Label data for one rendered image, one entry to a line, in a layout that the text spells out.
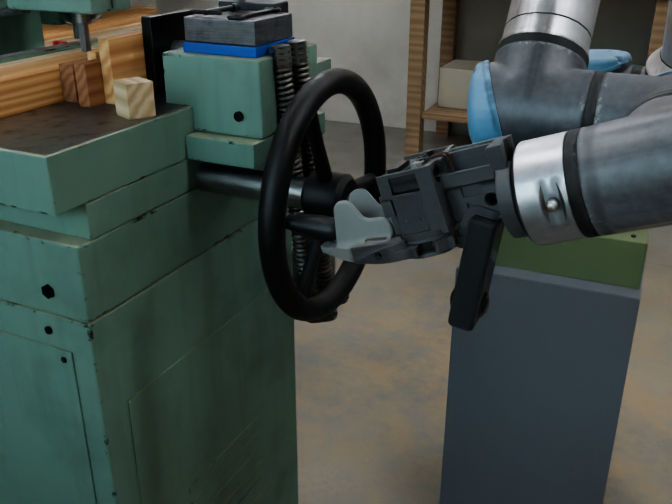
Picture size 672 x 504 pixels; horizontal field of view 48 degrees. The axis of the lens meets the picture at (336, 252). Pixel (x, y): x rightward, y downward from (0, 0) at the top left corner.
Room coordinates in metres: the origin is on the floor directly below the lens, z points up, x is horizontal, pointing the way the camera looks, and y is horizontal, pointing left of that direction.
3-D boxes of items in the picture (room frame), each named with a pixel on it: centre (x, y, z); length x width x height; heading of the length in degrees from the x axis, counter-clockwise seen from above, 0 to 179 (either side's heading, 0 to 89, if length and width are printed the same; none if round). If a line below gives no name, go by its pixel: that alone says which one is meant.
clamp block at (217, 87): (0.94, 0.11, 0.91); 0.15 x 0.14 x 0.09; 154
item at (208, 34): (0.94, 0.11, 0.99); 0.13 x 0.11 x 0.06; 154
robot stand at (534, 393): (1.26, -0.40, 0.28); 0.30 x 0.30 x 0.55; 67
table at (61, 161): (0.97, 0.19, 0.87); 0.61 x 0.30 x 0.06; 154
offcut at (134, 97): (0.84, 0.22, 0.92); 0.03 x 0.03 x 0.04; 40
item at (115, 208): (0.94, 0.26, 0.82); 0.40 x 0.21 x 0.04; 154
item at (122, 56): (0.99, 0.22, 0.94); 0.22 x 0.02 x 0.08; 154
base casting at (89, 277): (1.02, 0.42, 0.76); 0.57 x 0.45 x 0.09; 64
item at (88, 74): (0.99, 0.24, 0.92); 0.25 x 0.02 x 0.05; 154
